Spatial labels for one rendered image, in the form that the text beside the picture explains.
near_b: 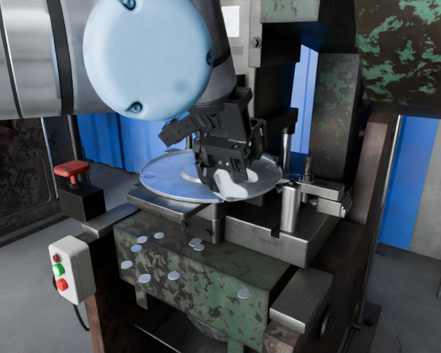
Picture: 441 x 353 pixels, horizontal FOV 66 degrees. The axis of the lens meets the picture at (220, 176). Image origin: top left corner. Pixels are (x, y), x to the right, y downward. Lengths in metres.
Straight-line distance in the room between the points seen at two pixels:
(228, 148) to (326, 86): 0.48
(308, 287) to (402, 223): 1.40
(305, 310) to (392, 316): 1.07
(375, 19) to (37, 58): 0.28
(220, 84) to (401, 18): 0.18
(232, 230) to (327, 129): 0.36
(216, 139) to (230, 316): 0.36
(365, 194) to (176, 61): 0.80
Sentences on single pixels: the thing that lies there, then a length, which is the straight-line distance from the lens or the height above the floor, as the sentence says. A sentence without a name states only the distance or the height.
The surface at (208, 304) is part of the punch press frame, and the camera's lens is 0.71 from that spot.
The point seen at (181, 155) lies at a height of 0.78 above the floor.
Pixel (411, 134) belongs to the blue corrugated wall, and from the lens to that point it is 1.83.
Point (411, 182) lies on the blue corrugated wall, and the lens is 1.90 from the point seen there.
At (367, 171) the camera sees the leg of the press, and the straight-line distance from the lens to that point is 0.95.
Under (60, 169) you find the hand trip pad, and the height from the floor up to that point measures 0.76.
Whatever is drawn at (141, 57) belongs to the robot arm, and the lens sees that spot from 0.20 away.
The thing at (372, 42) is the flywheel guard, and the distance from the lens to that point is 0.39.
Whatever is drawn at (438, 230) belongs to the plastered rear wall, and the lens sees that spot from 2.02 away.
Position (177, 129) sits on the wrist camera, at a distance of 0.49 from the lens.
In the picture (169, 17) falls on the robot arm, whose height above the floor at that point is 1.05.
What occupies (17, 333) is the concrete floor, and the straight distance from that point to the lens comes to 1.62.
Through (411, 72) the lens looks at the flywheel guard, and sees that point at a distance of 0.42.
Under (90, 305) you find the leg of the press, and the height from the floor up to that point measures 0.44.
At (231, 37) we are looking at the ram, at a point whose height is 1.04.
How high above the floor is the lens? 1.04
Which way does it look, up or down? 22 degrees down
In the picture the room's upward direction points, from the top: straight up
